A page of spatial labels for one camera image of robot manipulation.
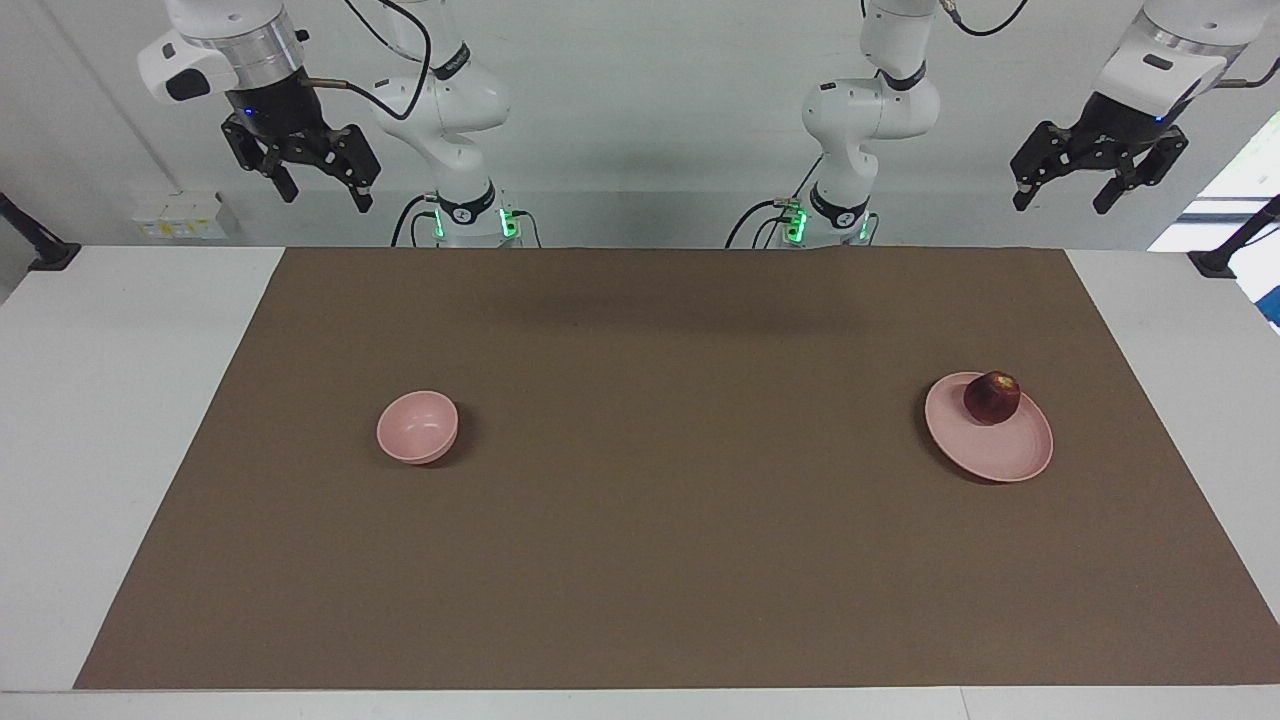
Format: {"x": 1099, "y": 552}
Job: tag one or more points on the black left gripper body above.
{"x": 1115, "y": 125}

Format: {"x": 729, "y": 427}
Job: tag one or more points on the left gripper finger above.
{"x": 1150, "y": 160}
{"x": 1035, "y": 160}

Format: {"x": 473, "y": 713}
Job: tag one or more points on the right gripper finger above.
{"x": 358, "y": 165}
{"x": 262, "y": 160}

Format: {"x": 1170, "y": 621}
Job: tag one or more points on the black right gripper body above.
{"x": 280, "y": 115}

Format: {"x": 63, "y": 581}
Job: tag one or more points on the dark red apple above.
{"x": 991, "y": 397}

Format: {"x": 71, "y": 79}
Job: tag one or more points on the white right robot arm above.
{"x": 455, "y": 100}

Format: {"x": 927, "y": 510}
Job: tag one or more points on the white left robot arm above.
{"x": 870, "y": 110}

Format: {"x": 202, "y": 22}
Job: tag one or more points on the pink bowl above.
{"x": 417, "y": 428}

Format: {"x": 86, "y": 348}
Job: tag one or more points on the pink plate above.
{"x": 1000, "y": 450}

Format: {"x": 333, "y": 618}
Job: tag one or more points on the blue object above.
{"x": 1272, "y": 308}

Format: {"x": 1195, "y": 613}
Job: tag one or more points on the brown table mat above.
{"x": 650, "y": 520}

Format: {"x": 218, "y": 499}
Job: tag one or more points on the white wall outlet box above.
{"x": 185, "y": 215}

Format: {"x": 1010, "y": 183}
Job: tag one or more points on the black clamp mount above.
{"x": 1225, "y": 258}
{"x": 45, "y": 255}

